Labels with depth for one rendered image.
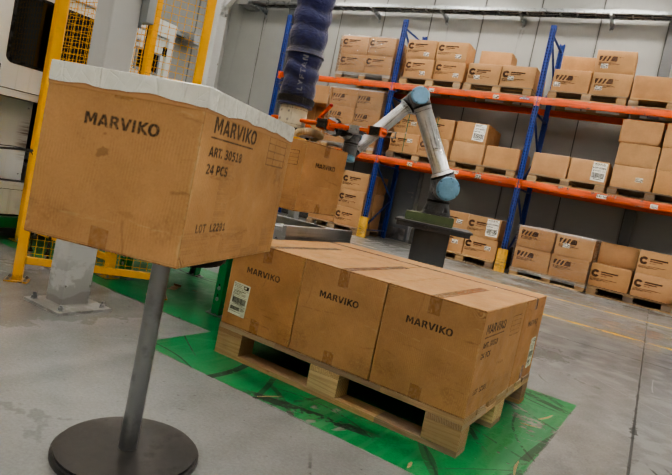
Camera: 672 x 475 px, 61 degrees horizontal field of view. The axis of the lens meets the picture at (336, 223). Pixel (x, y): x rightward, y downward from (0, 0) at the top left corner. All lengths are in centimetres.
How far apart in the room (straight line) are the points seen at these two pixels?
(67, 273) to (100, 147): 178
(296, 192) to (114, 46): 117
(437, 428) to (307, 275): 79
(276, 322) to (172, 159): 139
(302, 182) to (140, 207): 198
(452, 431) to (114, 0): 243
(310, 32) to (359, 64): 819
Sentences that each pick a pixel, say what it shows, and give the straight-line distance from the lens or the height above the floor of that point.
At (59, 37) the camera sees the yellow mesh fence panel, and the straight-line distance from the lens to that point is 355.
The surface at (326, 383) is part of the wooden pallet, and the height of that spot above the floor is 7.
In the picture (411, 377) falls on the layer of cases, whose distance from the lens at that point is 226.
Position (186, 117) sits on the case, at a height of 95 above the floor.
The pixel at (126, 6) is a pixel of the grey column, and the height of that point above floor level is 151.
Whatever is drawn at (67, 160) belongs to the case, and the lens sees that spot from 145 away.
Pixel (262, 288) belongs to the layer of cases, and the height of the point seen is 36.
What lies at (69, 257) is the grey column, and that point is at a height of 26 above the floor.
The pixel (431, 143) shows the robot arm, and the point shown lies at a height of 125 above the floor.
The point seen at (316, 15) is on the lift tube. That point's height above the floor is 182.
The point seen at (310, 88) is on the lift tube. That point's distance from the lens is 354.
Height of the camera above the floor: 87
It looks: 4 degrees down
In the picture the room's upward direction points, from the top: 12 degrees clockwise
